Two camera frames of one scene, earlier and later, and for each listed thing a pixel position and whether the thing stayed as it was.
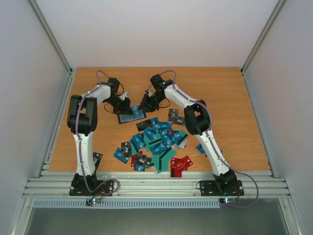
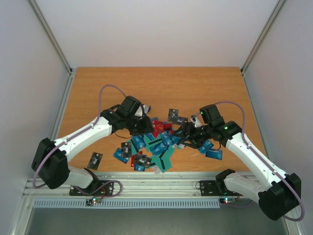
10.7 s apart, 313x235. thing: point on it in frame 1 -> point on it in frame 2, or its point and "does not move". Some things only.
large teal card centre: [149, 142] does not move
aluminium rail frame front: [157, 184] does not move
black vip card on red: [142, 159] does not move
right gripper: [149, 102] -> [190, 133]
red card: [186, 162] -> [160, 127]
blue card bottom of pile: [139, 168] does not move
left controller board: [90, 201] does not move
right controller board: [227, 200] does not move
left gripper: [126, 107] -> [145, 128]
